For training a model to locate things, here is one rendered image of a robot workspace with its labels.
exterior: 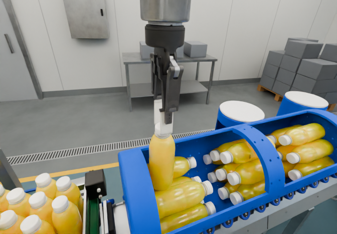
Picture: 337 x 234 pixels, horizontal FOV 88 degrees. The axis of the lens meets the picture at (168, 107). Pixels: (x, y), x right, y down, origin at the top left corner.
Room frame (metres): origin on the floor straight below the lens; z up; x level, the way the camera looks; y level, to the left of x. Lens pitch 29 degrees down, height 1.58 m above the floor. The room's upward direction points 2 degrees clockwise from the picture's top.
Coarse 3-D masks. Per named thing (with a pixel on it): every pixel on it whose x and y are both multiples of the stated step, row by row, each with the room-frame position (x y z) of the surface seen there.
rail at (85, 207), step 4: (84, 184) 0.45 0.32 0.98; (84, 188) 0.43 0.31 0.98; (84, 192) 0.41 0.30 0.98; (84, 196) 0.40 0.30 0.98; (84, 200) 0.38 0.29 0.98; (84, 204) 0.37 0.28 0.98; (84, 208) 0.35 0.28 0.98; (84, 212) 0.34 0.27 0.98; (84, 216) 0.33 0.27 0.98; (84, 220) 0.32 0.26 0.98; (84, 224) 0.30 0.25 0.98; (84, 228) 0.29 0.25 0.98; (84, 232) 0.28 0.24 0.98
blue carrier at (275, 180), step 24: (264, 120) 0.59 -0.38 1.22; (288, 120) 0.76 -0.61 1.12; (312, 120) 0.68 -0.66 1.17; (336, 120) 0.59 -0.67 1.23; (192, 144) 0.55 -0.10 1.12; (216, 144) 0.60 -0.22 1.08; (264, 144) 0.43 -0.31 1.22; (336, 144) 0.58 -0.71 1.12; (120, 168) 0.33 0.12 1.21; (144, 168) 0.31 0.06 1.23; (192, 168) 0.52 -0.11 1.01; (264, 168) 0.38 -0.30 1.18; (336, 168) 0.47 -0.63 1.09; (144, 192) 0.26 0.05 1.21; (216, 192) 0.45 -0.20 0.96; (288, 192) 0.38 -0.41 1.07; (144, 216) 0.22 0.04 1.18; (216, 216) 0.27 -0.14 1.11
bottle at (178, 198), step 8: (184, 184) 0.34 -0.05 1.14; (192, 184) 0.34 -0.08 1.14; (200, 184) 0.35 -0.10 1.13; (160, 192) 0.31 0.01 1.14; (168, 192) 0.31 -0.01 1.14; (176, 192) 0.31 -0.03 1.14; (184, 192) 0.32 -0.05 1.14; (192, 192) 0.32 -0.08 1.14; (200, 192) 0.33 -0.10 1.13; (160, 200) 0.29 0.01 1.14; (168, 200) 0.29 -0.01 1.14; (176, 200) 0.30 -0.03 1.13; (184, 200) 0.30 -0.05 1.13; (192, 200) 0.30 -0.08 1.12; (200, 200) 0.31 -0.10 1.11; (160, 208) 0.27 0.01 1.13; (168, 208) 0.28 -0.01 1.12; (176, 208) 0.28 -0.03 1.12; (184, 208) 0.29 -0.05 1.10; (160, 216) 0.26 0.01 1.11
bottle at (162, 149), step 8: (152, 136) 0.36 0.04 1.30; (160, 136) 0.34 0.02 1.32; (168, 136) 0.34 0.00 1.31; (152, 144) 0.34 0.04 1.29; (160, 144) 0.33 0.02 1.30; (168, 144) 0.33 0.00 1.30; (152, 152) 0.33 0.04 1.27; (160, 152) 0.32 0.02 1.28; (168, 152) 0.33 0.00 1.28; (152, 160) 0.33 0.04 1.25; (160, 160) 0.32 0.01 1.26; (168, 160) 0.33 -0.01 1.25; (152, 168) 0.33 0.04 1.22; (160, 168) 0.32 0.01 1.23; (168, 168) 0.33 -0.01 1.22; (152, 176) 0.33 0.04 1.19; (160, 176) 0.32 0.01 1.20; (168, 176) 0.33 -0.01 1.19; (152, 184) 0.33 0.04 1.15; (160, 184) 0.32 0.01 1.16; (168, 184) 0.33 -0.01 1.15
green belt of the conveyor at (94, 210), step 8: (88, 200) 0.43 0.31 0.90; (96, 200) 0.45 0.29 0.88; (88, 208) 0.40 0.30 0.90; (96, 208) 0.41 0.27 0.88; (88, 216) 0.37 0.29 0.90; (96, 216) 0.38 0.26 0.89; (88, 224) 0.34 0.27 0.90; (96, 224) 0.35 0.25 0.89; (88, 232) 0.32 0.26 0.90; (96, 232) 0.32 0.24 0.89
